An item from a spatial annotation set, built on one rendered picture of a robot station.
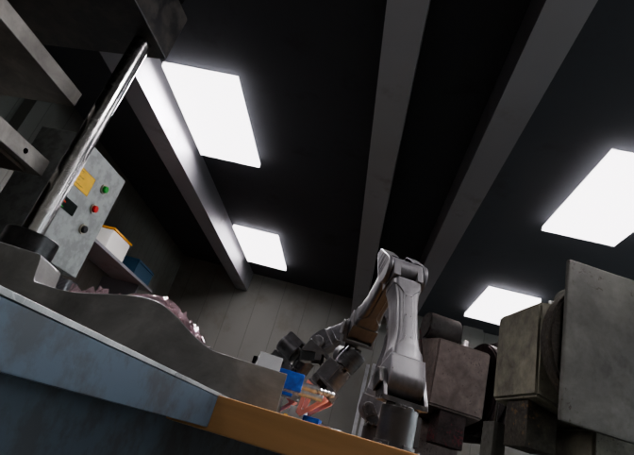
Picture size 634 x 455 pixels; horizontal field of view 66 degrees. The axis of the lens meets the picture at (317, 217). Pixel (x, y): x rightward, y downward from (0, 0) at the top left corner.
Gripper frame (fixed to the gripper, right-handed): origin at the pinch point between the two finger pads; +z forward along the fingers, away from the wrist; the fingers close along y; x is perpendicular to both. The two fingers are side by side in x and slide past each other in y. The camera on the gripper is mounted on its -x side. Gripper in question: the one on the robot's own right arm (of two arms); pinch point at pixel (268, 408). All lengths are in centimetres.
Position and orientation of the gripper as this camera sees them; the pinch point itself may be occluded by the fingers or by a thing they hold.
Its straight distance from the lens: 159.4
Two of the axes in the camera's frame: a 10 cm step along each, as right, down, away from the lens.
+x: 6.1, 4.1, -6.8
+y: -4.8, -5.0, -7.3
